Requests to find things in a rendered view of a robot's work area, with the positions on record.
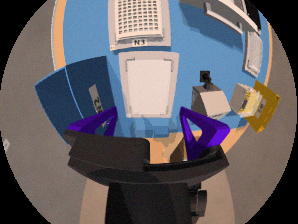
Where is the blue bench mat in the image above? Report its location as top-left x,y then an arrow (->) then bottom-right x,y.
63,0 -> 270,138

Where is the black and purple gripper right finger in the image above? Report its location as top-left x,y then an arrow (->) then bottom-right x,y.
179,106 -> 231,160

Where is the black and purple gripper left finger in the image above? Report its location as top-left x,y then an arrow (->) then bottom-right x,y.
67,106 -> 118,136

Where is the dark blue open-top bin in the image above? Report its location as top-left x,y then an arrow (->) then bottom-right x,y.
34,56 -> 115,145

